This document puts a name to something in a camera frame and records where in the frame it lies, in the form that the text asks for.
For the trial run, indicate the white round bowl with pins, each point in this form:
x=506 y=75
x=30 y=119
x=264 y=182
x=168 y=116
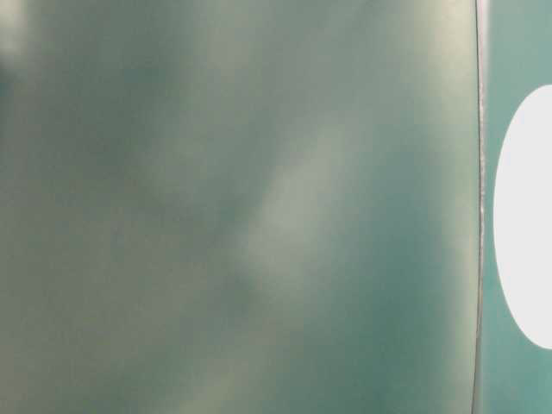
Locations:
x=522 y=217

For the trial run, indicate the green table mat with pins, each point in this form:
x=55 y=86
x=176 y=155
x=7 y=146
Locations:
x=261 y=206

